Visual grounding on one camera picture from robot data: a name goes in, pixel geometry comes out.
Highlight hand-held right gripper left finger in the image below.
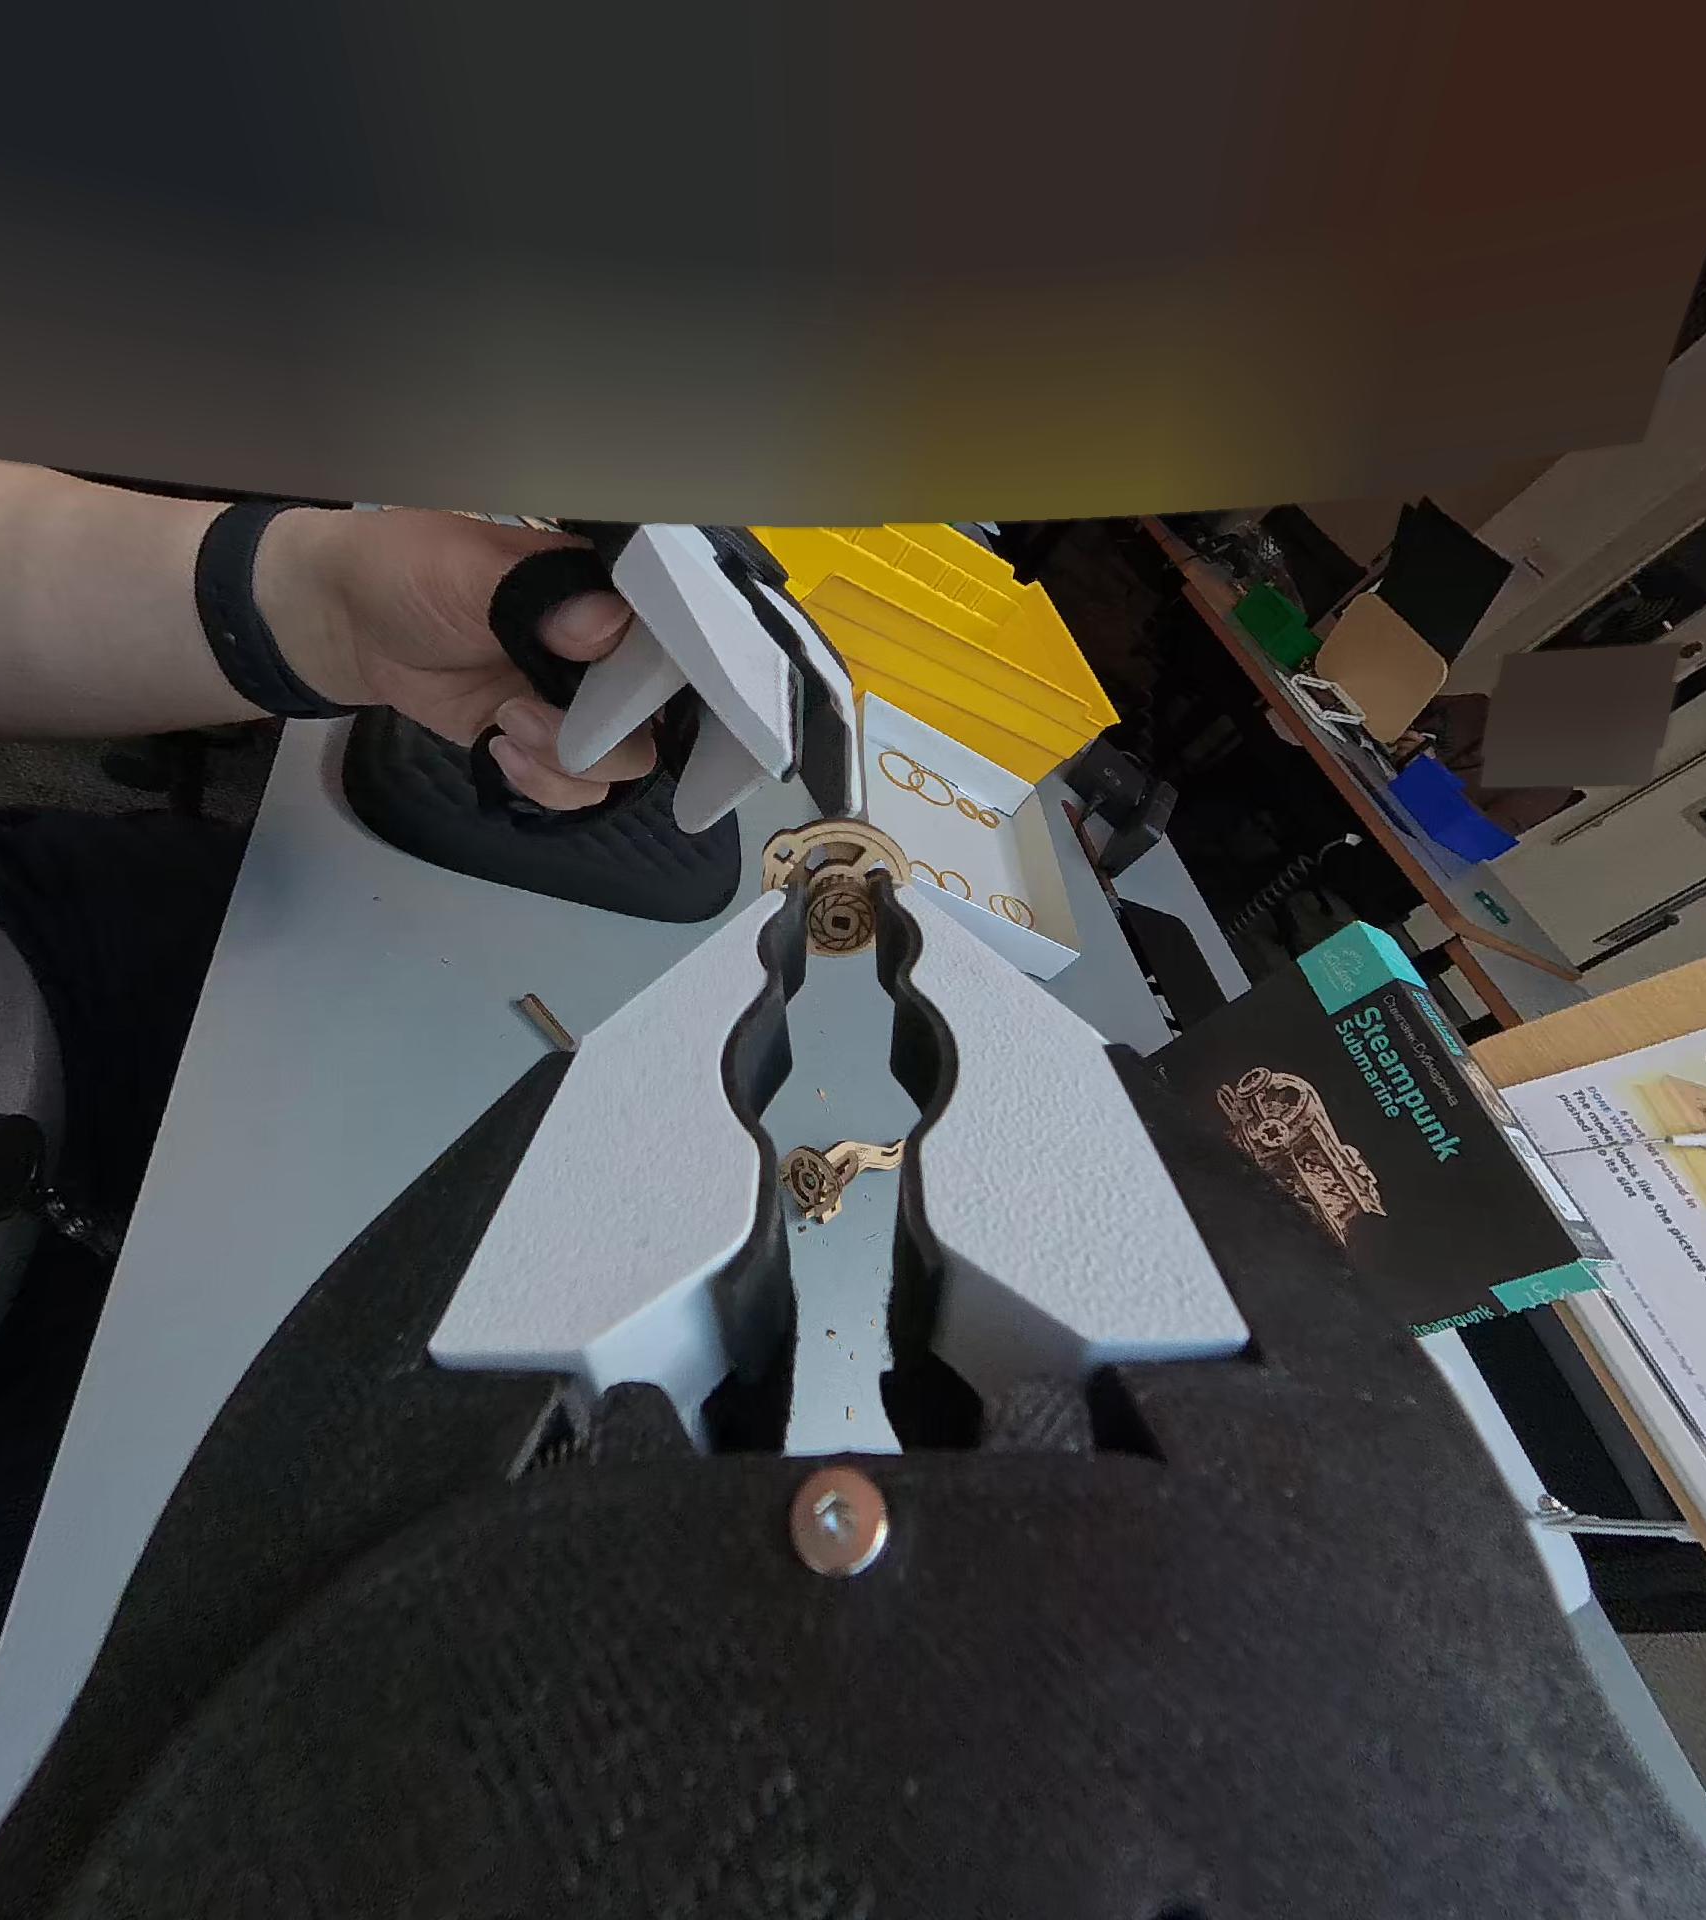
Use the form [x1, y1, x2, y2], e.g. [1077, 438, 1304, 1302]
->
[428, 888, 811, 1454]

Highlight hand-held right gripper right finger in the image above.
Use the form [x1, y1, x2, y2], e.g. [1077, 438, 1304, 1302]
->
[874, 888, 1252, 1454]

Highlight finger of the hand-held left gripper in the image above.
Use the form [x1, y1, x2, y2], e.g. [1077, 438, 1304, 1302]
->
[612, 522, 859, 824]

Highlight wooden wheel part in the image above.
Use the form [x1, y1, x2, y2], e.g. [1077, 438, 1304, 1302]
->
[760, 817, 912, 906]

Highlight person's left forearm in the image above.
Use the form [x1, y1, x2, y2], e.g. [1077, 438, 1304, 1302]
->
[0, 445, 270, 740]

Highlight black model kit box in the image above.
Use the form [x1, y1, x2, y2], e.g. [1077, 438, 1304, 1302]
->
[1144, 919, 1608, 1340]

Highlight white wooden parts sheet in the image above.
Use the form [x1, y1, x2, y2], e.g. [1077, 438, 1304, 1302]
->
[857, 686, 1084, 983]

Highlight person's left hand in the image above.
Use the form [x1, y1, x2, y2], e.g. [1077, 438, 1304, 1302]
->
[261, 506, 640, 817]

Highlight scattered brown rings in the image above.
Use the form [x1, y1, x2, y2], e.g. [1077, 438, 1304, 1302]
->
[874, 750, 1041, 928]

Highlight yellow plastic bin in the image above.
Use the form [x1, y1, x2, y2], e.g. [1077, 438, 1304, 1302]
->
[748, 522, 1121, 787]

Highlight black device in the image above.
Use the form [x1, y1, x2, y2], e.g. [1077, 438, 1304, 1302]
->
[1061, 743, 1181, 883]

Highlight black wristband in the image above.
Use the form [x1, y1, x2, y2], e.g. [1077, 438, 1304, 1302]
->
[192, 499, 352, 723]

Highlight long workbench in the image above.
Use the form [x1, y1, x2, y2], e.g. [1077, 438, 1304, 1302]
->
[1139, 516, 1588, 1030]

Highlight blue bin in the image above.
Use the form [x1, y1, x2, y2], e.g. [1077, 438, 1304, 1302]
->
[1385, 750, 1524, 869]

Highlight green bin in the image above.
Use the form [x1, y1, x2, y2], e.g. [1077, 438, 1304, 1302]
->
[1231, 581, 1322, 672]

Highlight wooden sheet holder board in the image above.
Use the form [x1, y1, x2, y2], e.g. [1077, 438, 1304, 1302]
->
[1465, 919, 1706, 1720]

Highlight tan wooden chair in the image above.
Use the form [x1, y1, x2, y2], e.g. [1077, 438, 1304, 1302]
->
[1312, 591, 1453, 747]

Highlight printed instruction sheet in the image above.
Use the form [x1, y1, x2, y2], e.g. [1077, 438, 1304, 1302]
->
[1499, 991, 1706, 1640]

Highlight black flat panel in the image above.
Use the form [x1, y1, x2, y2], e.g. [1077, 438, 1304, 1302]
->
[1369, 497, 1517, 667]

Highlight metal door handrail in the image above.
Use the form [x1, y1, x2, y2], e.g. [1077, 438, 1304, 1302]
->
[1548, 714, 1706, 846]

